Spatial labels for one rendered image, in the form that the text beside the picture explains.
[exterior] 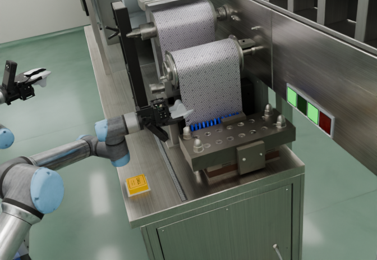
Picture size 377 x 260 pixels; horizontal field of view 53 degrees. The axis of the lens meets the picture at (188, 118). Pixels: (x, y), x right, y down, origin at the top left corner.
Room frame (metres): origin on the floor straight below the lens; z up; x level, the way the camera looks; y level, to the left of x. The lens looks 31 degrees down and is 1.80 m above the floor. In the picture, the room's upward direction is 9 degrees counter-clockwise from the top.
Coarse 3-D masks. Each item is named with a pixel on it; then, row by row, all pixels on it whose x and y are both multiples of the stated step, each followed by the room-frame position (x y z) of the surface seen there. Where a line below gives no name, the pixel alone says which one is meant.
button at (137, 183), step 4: (136, 176) 1.10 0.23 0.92; (140, 176) 1.10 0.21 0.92; (144, 176) 1.10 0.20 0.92; (128, 180) 1.09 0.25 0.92; (132, 180) 1.09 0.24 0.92; (136, 180) 1.08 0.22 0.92; (140, 180) 1.08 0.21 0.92; (144, 180) 1.07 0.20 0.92; (128, 184) 1.07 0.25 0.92; (132, 184) 1.06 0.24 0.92; (136, 184) 1.06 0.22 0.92; (140, 184) 1.06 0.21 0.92; (144, 184) 1.05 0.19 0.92; (128, 188) 1.05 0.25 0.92; (132, 188) 1.04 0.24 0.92; (136, 188) 1.04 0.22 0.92; (140, 188) 1.04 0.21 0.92; (144, 188) 1.05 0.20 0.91; (148, 188) 1.05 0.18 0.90; (132, 192) 1.04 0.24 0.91; (136, 192) 1.04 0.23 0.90
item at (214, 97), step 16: (208, 80) 1.25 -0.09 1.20; (224, 80) 1.26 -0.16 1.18; (192, 96) 1.23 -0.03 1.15; (208, 96) 1.24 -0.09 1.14; (224, 96) 1.26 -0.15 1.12; (240, 96) 1.27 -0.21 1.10; (192, 112) 1.23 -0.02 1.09; (208, 112) 1.24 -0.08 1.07; (224, 112) 1.26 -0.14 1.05; (240, 112) 1.27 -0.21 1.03
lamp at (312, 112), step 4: (308, 104) 0.97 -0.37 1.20; (308, 108) 0.97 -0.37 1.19; (312, 108) 0.94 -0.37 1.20; (308, 112) 0.97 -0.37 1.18; (312, 112) 0.94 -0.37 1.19; (316, 112) 0.92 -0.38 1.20; (308, 116) 0.96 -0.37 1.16; (312, 116) 0.94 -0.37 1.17; (316, 116) 0.92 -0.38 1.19; (312, 120) 0.94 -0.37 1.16; (316, 120) 0.92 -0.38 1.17
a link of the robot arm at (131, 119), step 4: (132, 112) 1.19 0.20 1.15; (124, 116) 1.21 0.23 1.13; (128, 116) 1.17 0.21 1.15; (132, 116) 1.17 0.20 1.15; (136, 116) 1.17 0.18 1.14; (128, 120) 1.15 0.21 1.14; (132, 120) 1.15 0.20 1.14; (136, 120) 1.16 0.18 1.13; (128, 124) 1.15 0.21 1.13; (132, 124) 1.15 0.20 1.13; (136, 124) 1.15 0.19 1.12; (128, 128) 1.14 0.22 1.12; (132, 128) 1.14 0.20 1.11; (136, 128) 1.15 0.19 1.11; (128, 132) 1.18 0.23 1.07; (132, 132) 1.15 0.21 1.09; (136, 132) 1.16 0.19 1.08
